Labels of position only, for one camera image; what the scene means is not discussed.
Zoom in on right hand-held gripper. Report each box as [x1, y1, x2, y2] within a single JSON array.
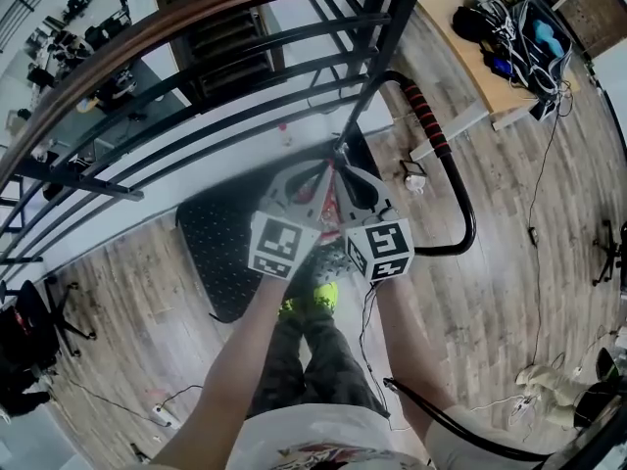
[[333, 164, 415, 282]]

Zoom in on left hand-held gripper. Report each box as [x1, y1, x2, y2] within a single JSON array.
[[248, 160, 334, 281]]

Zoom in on black platform trolley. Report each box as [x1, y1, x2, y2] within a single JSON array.
[[174, 70, 477, 323]]

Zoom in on person's left forearm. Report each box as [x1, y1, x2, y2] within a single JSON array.
[[150, 275, 291, 470]]

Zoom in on person's right forearm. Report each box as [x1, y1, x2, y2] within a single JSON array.
[[372, 274, 461, 459]]

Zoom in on person's right neon shoe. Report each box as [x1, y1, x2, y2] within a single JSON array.
[[311, 281, 340, 315]]

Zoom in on wooden table with white legs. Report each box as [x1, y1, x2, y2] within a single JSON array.
[[409, 0, 589, 164]]

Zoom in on camouflage trousers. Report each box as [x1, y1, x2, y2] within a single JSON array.
[[246, 305, 392, 421]]

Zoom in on dark wooden staircase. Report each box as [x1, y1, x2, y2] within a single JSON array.
[[185, 7, 288, 105]]

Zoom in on black railing with wooden handrail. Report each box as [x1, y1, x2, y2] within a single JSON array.
[[0, 0, 440, 283]]

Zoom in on black bag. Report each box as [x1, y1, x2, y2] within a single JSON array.
[[451, 5, 494, 43]]

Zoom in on grey storage box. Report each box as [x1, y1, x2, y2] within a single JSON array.
[[516, 0, 575, 95]]

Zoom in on teal foam object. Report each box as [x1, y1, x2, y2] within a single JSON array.
[[531, 17, 564, 56]]

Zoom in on black office chair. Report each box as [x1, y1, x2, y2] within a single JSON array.
[[0, 275, 98, 376], [590, 218, 627, 288]]

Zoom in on beige cloth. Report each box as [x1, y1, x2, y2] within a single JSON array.
[[514, 363, 592, 429]]

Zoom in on white power strip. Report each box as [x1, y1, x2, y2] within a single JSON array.
[[150, 402, 173, 429], [508, 394, 536, 426]]

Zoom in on black case with green trim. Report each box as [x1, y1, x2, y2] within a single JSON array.
[[572, 346, 627, 430]]

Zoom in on tangle of cables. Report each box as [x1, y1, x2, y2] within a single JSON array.
[[482, 0, 572, 105]]

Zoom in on thick black cable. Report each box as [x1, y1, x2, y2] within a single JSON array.
[[383, 377, 553, 464]]

